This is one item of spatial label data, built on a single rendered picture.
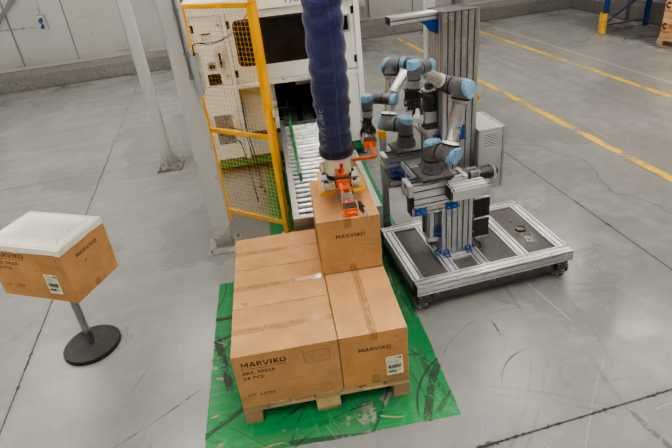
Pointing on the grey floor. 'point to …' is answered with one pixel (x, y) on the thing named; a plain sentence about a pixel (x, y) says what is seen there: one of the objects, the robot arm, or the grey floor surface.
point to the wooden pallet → (326, 398)
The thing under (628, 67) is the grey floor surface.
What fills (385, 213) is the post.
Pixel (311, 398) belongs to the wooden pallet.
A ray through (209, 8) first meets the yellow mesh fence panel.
